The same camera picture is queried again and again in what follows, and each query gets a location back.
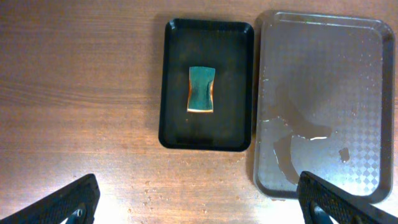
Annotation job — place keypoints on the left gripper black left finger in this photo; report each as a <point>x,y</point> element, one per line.
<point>73,203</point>

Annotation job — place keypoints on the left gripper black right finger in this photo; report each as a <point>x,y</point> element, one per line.
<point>323,202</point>

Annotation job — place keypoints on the small black tray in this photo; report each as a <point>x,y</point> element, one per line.
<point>226,47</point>

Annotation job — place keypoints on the brown checkered serving tray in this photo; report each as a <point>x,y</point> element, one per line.
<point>325,104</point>

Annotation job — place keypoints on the green and yellow sponge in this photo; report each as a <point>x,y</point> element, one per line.
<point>200,91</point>

